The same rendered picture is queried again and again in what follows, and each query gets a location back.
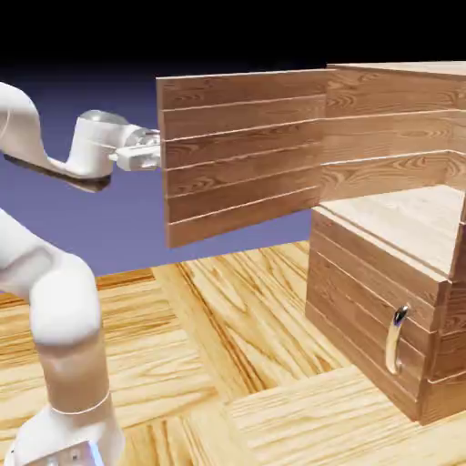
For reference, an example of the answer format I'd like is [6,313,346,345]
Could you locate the wood plank cabinet door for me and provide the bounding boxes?
[155,67,331,249]

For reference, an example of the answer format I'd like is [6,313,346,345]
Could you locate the light wood cabinet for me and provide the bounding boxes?
[304,61,466,427]

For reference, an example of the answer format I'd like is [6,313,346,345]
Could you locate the wood door with handle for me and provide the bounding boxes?
[304,208,451,424]

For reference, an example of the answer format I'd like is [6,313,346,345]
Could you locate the curved silver metal handle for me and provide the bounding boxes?
[384,304,411,377]

